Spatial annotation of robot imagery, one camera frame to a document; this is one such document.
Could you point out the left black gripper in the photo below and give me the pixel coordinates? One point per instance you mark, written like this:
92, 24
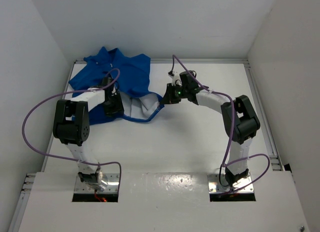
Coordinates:
117, 107

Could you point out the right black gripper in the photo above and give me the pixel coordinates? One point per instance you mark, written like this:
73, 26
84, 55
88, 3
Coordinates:
169, 98

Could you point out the blue zip-up jacket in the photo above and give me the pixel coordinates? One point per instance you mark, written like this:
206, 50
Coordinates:
140, 104

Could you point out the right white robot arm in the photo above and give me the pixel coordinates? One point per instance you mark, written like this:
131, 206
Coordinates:
239, 118

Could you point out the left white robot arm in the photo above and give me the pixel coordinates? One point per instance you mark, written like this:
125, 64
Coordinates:
72, 127

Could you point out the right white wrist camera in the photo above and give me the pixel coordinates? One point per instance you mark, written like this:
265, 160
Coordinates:
175, 78

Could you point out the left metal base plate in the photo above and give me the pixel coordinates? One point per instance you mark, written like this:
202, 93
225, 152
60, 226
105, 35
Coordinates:
109, 185

